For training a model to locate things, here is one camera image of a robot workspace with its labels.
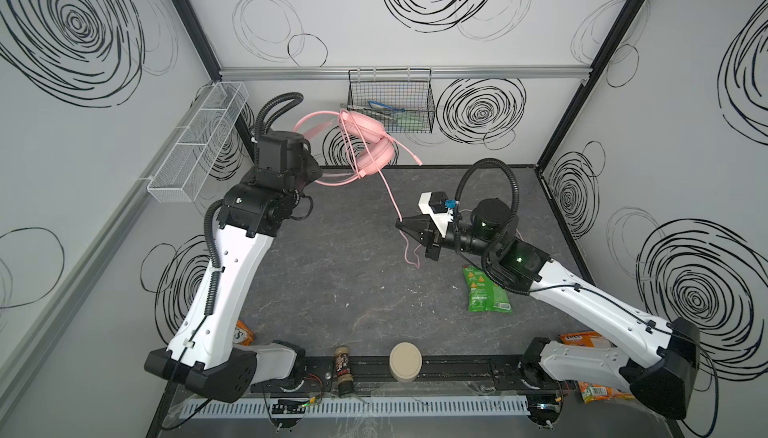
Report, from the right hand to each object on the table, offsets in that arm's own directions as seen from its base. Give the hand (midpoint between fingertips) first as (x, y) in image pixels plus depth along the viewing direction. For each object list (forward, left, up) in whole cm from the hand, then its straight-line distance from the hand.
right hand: (395, 223), depth 61 cm
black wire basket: (+54, -2, -5) cm, 54 cm away
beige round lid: (-20, -3, -29) cm, 35 cm away
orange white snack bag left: (-13, +40, -33) cm, 54 cm away
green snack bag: (-2, -25, -31) cm, 40 cm away
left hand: (+14, +20, +6) cm, 25 cm away
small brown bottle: (-21, +12, -32) cm, 41 cm away
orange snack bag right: (-24, -47, -33) cm, 62 cm away
